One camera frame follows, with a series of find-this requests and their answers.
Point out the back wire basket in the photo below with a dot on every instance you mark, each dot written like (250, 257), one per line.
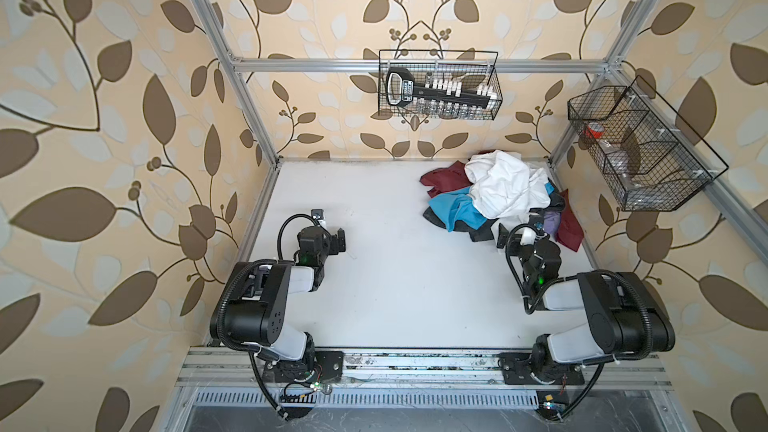
(475, 70)

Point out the maroon cloth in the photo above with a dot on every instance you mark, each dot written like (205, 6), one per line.
(445, 179)

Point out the wire basket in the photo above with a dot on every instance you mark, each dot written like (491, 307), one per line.
(475, 70)
(674, 160)

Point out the dark grey cloth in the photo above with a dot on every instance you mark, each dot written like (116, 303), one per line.
(462, 228)

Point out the red capped plastic bottle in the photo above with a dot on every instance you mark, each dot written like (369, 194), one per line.
(612, 158)

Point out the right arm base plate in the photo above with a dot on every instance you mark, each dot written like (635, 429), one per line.
(519, 368)

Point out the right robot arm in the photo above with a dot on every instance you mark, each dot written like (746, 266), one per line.
(624, 322)

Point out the right wire basket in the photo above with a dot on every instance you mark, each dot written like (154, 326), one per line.
(674, 160)

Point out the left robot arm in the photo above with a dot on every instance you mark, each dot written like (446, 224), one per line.
(251, 316)

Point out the purple cloth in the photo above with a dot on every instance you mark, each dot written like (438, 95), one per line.
(551, 222)

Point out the teal blue cloth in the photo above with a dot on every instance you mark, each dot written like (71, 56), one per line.
(477, 204)

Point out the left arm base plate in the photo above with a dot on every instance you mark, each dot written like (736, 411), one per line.
(325, 366)

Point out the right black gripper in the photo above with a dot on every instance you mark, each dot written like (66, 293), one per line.
(537, 226)

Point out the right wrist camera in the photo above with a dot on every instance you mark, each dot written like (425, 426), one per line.
(528, 236)

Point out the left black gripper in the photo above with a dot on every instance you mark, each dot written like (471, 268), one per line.
(335, 240)

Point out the black tool with white bits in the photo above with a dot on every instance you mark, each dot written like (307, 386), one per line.
(401, 89)

